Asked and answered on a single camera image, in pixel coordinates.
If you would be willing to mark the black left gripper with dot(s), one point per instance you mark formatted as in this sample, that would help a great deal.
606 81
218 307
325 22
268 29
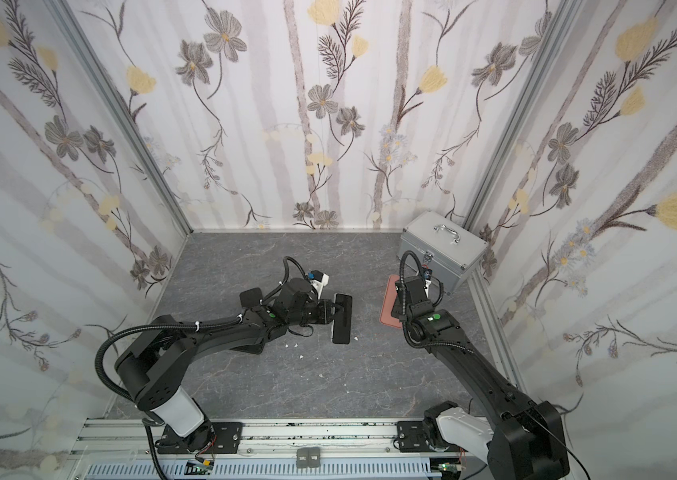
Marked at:
342 318

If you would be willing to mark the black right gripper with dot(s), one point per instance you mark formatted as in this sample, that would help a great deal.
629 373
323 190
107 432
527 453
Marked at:
407 294

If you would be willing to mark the black smartphone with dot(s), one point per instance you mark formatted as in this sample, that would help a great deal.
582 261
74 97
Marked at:
342 324

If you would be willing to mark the pink phone case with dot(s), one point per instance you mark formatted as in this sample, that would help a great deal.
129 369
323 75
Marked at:
391 295

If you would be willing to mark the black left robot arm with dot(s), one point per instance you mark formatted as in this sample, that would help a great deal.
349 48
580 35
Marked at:
146 364

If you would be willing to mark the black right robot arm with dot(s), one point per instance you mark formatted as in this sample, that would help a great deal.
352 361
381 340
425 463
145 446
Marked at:
519 438

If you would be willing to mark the silver aluminium case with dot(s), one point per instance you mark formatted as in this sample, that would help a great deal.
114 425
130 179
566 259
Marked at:
450 251

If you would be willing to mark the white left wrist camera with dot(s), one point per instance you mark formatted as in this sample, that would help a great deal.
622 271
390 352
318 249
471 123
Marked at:
319 280

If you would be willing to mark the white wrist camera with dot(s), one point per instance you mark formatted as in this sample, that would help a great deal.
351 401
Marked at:
319 280
426 273

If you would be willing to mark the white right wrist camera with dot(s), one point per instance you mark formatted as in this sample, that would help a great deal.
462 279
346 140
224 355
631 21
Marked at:
426 273

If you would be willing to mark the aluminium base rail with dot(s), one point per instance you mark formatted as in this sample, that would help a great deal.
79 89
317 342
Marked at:
120 449

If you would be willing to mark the white slotted cable duct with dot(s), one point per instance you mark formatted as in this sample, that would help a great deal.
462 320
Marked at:
352 468

